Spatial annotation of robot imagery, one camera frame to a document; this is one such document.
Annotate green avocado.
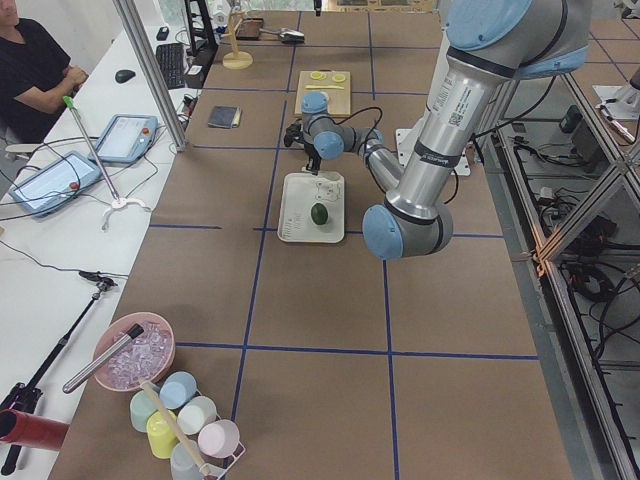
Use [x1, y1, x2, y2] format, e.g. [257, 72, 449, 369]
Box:
[310, 202, 329, 225]

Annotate green cup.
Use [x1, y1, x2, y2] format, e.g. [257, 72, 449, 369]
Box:
[129, 390, 157, 433]

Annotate grey cup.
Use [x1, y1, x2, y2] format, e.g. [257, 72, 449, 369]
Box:
[170, 443, 203, 480]

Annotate blue cup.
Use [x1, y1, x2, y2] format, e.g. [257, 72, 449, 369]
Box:
[159, 371, 197, 410]

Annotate yellow cup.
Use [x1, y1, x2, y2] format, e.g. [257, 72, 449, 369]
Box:
[146, 411, 179, 460]

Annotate seated person in black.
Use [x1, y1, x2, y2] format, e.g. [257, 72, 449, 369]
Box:
[1, 1, 88, 143]

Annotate dark rectangular tray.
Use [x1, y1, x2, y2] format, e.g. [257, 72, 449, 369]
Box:
[235, 18, 264, 41]

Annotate yellow plastic knife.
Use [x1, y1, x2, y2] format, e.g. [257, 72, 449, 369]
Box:
[304, 84, 345, 90]

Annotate black camera cable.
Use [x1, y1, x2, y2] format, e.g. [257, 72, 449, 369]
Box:
[329, 105, 385, 151]

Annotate white cup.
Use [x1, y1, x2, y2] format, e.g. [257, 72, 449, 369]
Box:
[177, 395, 217, 435]

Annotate bamboo cutting board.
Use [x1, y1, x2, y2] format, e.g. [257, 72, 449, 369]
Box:
[294, 70, 351, 118]

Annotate steel tube utensil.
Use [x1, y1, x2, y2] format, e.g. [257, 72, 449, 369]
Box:
[62, 323, 144, 394]

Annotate metal scoop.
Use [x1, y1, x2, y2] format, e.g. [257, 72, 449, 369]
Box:
[259, 28, 305, 44]

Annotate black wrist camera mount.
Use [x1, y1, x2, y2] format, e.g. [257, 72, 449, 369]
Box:
[283, 123, 304, 148]

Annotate pink bowl with ice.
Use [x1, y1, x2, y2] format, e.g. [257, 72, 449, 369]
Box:
[94, 312, 175, 392]

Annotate lower teach pendant tablet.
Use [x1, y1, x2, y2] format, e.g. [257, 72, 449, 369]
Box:
[9, 151, 102, 217]

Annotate black tripod pole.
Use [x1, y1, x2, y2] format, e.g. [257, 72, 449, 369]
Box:
[0, 269, 119, 476]

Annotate upper teach pendant tablet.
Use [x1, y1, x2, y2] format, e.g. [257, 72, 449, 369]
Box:
[95, 114, 159, 165]

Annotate wooden mug tree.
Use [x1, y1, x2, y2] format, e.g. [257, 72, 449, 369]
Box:
[222, 0, 253, 70]

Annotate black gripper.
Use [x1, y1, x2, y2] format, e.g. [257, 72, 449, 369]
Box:
[304, 142, 321, 175]

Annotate black computer mouse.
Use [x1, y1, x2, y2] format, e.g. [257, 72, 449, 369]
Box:
[114, 69, 136, 84]

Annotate red cylinder bottle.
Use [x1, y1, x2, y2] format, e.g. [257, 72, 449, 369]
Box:
[1, 409, 69, 451]

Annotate black keyboard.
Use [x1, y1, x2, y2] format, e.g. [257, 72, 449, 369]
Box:
[155, 43, 185, 90]

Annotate grey yellow folded cloth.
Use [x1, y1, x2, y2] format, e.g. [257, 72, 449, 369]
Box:
[207, 105, 242, 129]

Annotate pink cup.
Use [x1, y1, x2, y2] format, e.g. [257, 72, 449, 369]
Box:
[197, 419, 240, 458]

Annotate white bear tray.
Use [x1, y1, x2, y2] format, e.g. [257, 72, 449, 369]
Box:
[277, 171, 345, 243]

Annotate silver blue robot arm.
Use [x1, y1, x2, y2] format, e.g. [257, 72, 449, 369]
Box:
[302, 0, 593, 260]

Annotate white rod stand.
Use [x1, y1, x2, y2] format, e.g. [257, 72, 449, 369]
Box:
[62, 96, 151, 232]

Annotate teach pendant tablet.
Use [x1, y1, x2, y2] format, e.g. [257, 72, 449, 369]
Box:
[9, 151, 102, 217]
[95, 114, 159, 165]

